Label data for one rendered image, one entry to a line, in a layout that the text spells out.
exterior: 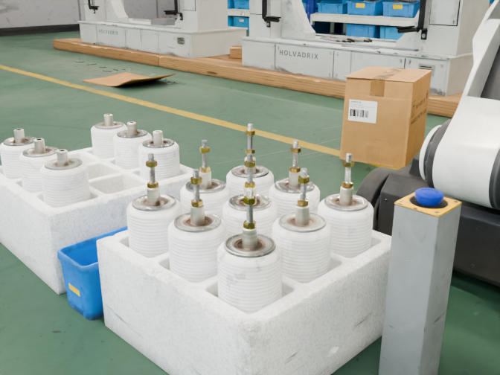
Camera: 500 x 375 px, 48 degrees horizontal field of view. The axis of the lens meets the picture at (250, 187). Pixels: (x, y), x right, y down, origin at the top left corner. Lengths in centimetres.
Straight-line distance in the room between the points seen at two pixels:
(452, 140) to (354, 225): 24
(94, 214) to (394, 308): 64
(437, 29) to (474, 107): 194
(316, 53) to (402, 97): 145
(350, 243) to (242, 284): 24
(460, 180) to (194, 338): 53
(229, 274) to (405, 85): 128
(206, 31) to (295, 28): 83
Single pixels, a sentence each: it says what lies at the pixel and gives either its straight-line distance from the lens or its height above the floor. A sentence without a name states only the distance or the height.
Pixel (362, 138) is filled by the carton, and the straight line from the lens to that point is 203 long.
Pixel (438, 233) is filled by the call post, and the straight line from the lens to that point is 82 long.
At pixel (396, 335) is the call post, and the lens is 93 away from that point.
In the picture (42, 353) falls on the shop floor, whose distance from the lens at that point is 109.
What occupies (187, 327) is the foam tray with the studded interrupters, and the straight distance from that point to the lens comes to 88.
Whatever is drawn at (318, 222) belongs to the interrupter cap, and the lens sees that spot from 90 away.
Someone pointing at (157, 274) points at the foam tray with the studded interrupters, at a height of 18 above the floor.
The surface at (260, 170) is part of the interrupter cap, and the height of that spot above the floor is 25.
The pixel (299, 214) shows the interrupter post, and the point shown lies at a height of 27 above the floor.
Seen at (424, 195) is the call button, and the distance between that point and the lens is 83.
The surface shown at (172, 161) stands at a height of 22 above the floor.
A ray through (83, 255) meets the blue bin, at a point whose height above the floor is 9.
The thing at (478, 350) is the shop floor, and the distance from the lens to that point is 111.
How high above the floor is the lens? 62
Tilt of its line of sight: 20 degrees down
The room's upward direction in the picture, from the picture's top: straight up
